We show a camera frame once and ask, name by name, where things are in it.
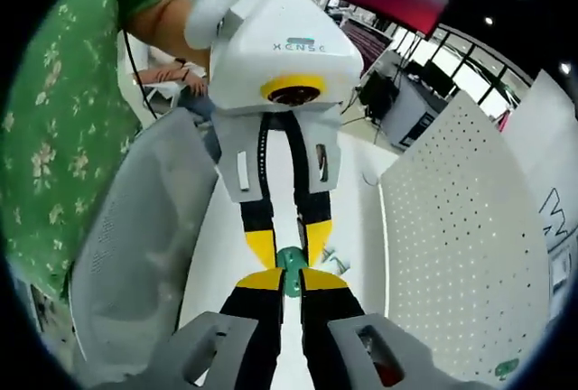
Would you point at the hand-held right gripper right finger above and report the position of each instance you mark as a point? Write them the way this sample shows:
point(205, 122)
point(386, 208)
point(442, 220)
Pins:
point(329, 327)

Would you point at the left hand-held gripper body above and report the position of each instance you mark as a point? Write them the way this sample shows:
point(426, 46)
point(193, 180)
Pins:
point(280, 38)

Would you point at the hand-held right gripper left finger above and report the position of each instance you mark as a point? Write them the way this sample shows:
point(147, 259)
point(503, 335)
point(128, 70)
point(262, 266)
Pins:
point(253, 327)

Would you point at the white pegboard mounting plate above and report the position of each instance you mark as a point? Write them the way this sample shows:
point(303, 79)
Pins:
point(451, 227)

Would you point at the grey chair back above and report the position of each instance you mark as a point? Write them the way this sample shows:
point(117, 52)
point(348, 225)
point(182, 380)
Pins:
point(135, 227)

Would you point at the grey desk cabinet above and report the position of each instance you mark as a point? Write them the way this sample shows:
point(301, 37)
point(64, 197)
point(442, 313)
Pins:
point(411, 119)

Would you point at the black desk monitor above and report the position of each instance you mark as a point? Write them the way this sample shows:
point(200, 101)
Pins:
point(435, 78)

